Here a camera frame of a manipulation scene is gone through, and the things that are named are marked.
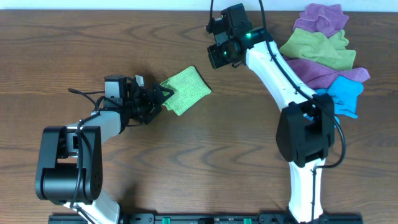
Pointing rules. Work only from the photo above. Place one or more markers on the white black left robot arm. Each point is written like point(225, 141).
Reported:
point(70, 165)

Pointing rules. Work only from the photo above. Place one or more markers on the upper purple crumpled cloth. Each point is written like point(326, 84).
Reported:
point(321, 18)

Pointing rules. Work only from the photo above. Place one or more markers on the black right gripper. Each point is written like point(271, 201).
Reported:
point(216, 56)

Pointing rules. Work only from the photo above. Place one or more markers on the olive green crumpled cloth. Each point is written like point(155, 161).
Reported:
point(317, 47)

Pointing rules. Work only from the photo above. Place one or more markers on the green plastic clip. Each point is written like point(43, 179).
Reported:
point(166, 221)
point(247, 221)

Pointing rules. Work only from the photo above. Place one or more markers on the purple microfiber cloth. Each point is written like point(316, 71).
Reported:
point(317, 76)

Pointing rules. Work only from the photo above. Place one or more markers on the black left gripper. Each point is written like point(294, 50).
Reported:
point(147, 101)

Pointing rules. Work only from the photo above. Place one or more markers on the black aluminium mounting rail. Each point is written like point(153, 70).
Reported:
point(263, 218)

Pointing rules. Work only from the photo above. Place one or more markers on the blue microfiber cloth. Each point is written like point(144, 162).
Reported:
point(343, 91)

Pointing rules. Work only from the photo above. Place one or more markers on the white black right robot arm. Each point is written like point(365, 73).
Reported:
point(306, 128)

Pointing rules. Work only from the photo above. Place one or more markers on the light green microfiber cloth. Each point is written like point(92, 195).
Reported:
point(188, 87)

